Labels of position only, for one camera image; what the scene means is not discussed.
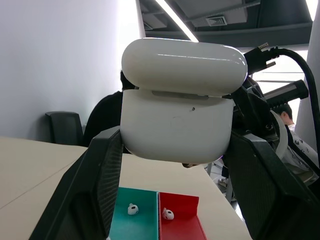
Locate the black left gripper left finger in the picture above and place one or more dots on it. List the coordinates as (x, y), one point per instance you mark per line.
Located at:
(82, 190)

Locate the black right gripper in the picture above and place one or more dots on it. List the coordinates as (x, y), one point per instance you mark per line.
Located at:
(252, 115)

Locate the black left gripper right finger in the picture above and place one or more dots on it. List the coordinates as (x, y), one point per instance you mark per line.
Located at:
(270, 200)

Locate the white earbud charging case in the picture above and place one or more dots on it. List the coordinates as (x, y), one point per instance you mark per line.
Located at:
(175, 125)

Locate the person in patterned shirt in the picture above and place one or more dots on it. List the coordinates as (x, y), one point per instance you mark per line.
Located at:
(286, 112)

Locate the black ribbed bar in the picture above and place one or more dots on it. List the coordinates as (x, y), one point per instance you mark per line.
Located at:
(292, 90)

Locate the white earbud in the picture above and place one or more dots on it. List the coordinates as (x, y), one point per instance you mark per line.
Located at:
(168, 214)
(132, 210)

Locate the teal plastic tray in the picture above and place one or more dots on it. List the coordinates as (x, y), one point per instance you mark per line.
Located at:
(135, 227)

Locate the black office chair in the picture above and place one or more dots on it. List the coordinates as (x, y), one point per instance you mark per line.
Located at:
(65, 127)

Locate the person in black clothes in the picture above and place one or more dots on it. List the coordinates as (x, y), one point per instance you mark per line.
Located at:
(105, 112)

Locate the red plastic tray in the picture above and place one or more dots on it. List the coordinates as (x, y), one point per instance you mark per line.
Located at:
(180, 227)

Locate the ceiling air vent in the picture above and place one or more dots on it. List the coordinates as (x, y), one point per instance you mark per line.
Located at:
(216, 20)

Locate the ceiling light strip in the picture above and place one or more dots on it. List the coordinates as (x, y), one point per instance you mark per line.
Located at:
(175, 17)

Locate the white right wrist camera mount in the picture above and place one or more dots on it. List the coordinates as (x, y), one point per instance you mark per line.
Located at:
(282, 140)

